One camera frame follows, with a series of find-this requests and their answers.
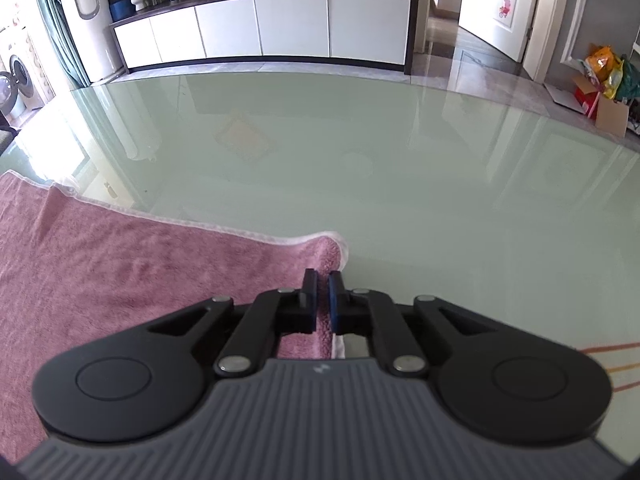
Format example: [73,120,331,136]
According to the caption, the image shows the cardboard box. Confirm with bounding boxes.
[545,72,631,138]

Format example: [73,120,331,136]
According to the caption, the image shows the beige tower air conditioner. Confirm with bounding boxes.
[50,0,126,85]

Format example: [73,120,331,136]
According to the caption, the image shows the white sideboard cabinet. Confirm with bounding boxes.
[109,0,420,75]

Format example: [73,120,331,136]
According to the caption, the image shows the washing machine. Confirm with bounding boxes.
[0,35,41,113]

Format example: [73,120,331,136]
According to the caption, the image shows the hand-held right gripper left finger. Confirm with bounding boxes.
[148,269,317,378]

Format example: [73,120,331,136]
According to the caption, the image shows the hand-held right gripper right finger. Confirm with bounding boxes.
[329,270,501,378]

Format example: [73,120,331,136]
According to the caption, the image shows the blue pot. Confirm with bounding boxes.
[108,0,137,22]

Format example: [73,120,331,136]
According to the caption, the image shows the green plastic bag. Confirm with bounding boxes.
[612,55,640,103]

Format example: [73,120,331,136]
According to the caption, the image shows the teal curtain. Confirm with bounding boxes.
[27,0,91,88]

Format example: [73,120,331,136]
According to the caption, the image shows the white door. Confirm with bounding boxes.
[457,0,546,63]

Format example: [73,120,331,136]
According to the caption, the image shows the pink towel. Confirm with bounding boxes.
[0,170,353,466]

